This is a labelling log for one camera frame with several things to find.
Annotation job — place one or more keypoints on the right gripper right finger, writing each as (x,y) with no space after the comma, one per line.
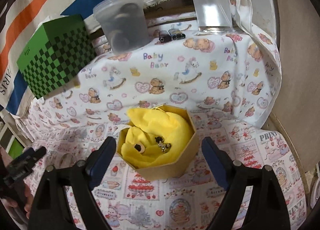
(267,208)

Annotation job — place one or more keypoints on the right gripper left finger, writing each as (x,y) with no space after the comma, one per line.
(51,210)

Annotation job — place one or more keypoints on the gold hexagonal jewelry box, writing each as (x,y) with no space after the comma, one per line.
(174,169)

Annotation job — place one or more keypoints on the left hand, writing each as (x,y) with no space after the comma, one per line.
(18,202)

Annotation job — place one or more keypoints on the white round dish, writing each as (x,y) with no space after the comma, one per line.
(314,192)

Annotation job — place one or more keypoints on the strawberry print cloth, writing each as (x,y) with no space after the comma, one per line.
(128,201)

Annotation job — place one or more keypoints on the silver charm earrings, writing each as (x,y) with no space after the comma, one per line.
(165,147)

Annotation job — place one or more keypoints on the green checkered box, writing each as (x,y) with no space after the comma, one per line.
(55,54)

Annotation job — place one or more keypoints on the yellow cloth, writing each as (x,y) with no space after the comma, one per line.
(140,149)

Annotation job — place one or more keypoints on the baby bear print cloth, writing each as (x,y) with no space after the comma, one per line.
(238,72)

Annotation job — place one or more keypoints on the frosted plastic container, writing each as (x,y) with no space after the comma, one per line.
(123,23)

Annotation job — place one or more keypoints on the black lighter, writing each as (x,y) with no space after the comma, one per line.
(164,36)

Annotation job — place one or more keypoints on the clear pump bottle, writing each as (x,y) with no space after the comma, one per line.
(213,15)

